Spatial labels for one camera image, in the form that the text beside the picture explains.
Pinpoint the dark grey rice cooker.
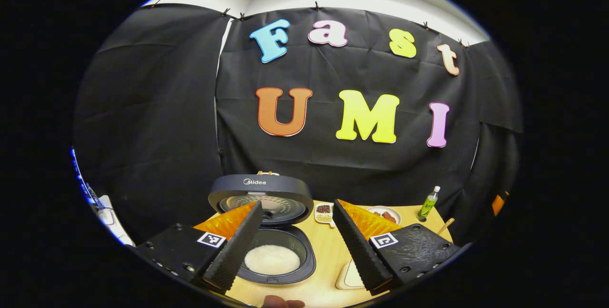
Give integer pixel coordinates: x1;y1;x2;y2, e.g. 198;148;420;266
208;174;317;285

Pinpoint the green label drink bottle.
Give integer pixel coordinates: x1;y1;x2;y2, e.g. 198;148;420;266
418;186;441;222

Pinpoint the white flat device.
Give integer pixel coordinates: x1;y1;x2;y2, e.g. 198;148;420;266
98;195;134;246

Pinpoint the white sectioned bean dish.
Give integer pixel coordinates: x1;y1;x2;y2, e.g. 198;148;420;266
314;202;335;225

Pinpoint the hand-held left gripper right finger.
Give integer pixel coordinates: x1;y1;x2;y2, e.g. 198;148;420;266
332;199;462;297

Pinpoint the white round plate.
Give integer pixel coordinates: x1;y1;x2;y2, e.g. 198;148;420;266
366;206;402;225

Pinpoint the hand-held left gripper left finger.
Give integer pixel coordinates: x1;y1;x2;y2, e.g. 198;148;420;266
126;200;264;295

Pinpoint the white rice mound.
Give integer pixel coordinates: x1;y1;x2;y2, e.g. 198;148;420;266
244;245;301;276

